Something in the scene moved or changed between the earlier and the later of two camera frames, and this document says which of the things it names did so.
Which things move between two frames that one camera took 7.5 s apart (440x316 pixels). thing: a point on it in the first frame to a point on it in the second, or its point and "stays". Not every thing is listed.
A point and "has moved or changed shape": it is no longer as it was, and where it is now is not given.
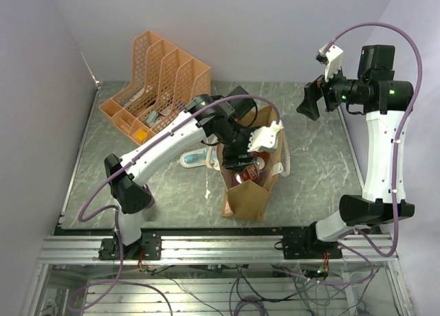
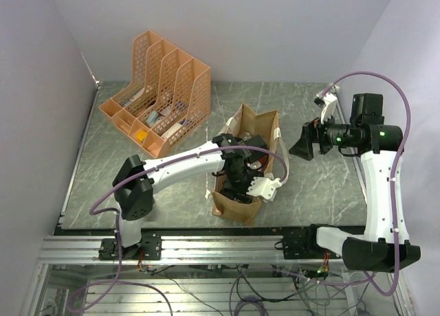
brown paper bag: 249,200 has moved or changed shape
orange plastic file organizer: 164,82 stays
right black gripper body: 333,92 to 329,133
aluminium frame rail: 224,249 stays
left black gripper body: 236,145 to 238,183
